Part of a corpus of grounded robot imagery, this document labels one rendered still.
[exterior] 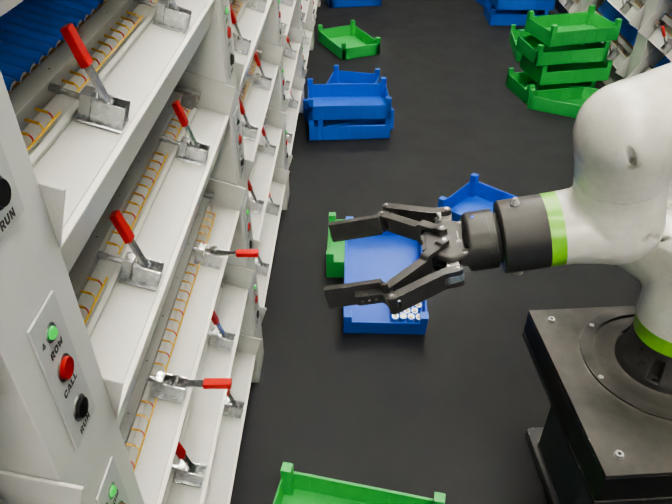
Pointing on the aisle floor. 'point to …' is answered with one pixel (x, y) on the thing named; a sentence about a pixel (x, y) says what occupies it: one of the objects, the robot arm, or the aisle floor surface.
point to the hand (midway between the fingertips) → (337, 261)
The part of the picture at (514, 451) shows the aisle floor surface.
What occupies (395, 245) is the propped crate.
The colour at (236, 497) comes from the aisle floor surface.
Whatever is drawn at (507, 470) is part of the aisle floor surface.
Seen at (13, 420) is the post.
